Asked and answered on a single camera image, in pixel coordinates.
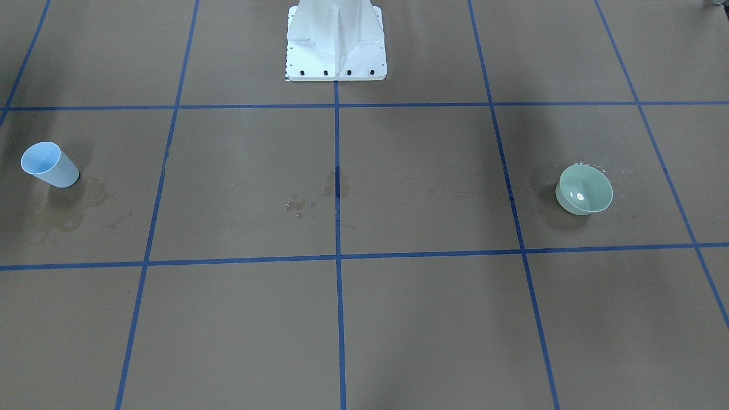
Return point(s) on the white camera stand column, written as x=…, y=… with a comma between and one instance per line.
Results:
x=335, y=41

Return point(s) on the mint green bowl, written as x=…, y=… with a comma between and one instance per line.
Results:
x=583, y=190

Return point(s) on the light blue plastic cup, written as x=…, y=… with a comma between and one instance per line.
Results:
x=48, y=162

